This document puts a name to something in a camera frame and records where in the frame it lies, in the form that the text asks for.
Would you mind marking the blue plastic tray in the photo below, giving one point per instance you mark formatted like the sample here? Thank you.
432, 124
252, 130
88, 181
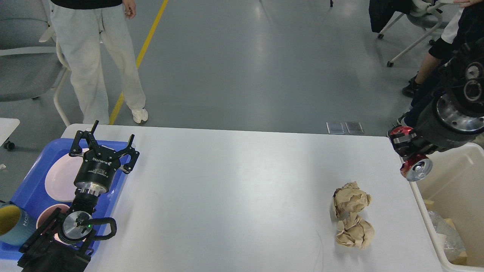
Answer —
32, 196

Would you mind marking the office chair with jacket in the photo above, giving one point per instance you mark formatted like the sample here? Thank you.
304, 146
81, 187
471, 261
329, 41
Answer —
425, 14

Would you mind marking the teal mug yellow inside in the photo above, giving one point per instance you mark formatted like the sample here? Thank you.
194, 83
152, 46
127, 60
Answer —
16, 225

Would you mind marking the white plastic bin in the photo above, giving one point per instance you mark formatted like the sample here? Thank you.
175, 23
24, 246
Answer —
456, 185

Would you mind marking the standing person dark jeans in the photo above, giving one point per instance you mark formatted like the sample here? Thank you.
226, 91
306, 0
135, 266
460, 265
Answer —
470, 29

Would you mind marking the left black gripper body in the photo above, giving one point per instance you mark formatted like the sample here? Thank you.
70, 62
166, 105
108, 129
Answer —
96, 174

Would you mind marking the crushed red can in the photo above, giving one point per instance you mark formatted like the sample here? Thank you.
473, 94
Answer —
415, 168

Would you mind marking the white rolling chair left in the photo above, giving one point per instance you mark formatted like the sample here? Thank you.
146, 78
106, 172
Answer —
31, 60

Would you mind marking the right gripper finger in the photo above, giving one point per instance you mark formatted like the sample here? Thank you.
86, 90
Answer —
406, 143

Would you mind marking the seated person black clothes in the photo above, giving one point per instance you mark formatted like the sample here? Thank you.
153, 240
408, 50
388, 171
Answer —
441, 48

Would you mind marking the small foil piece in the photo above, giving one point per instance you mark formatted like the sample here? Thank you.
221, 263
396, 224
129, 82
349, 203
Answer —
450, 234

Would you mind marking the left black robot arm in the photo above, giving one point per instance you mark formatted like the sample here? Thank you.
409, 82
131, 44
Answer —
78, 227

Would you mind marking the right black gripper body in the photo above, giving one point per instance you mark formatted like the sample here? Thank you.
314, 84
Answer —
441, 123

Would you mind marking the brown paper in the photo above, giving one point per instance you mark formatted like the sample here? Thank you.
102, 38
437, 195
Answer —
354, 231
349, 198

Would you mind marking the white side table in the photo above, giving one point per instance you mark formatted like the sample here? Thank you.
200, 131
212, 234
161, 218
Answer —
7, 126

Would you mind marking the pink mug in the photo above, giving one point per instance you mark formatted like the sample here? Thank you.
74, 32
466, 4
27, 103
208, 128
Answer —
45, 217

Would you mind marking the standing person grey trousers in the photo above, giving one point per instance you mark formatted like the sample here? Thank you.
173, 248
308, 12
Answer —
81, 26

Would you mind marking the pink plate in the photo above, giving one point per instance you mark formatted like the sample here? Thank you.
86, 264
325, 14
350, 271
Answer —
59, 181

